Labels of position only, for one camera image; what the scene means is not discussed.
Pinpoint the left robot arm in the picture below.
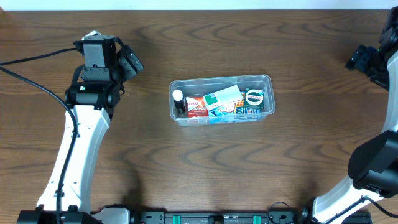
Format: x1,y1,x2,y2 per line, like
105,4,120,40
17,41,144,223

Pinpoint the dark syrup bottle white cap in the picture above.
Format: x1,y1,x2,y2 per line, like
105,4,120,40
172,89,187,114

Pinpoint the white Panadol box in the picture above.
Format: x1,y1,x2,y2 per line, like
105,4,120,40
203,85,243,111

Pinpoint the green ointment box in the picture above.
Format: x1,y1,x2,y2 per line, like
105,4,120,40
244,88,264,109

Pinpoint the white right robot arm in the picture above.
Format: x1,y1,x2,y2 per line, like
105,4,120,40
300,7,397,223

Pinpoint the red Panadol sachet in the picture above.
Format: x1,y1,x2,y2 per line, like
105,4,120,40
185,96,208,118

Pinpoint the blue KoolFever box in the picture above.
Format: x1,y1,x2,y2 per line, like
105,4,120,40
209,91,264,124

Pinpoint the clear plastic container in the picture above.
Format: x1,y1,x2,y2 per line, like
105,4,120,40
169,75,275,126

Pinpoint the black mounting rail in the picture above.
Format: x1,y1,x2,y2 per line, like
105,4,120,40
129,210,373,224

